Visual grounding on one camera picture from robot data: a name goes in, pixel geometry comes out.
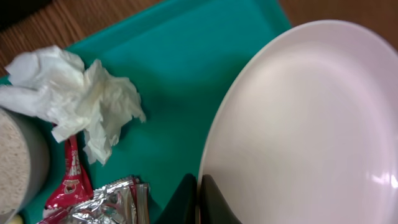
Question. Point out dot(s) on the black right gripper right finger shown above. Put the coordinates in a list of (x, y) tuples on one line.
[(213, 207)]

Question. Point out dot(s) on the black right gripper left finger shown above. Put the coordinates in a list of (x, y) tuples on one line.
[(182, 205)]

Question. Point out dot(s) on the silver foil wrapper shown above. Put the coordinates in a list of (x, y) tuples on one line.
[(123, 201)]

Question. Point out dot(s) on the pink round plate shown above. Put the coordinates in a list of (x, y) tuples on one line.
[(307, 132)]

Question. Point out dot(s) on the yellow plastic spoon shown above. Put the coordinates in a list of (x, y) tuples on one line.
[(17, 219)]

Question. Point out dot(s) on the red ketchup packet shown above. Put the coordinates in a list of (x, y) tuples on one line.
[(75, 186)]

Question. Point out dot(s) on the teal serving tray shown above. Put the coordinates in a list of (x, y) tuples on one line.
[(182, 56)]

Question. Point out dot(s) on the grey bowl of rice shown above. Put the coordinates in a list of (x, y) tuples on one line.
[(25, 163)]

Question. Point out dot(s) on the crumpled white napkin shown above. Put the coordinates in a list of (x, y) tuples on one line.
[(53, 84)]

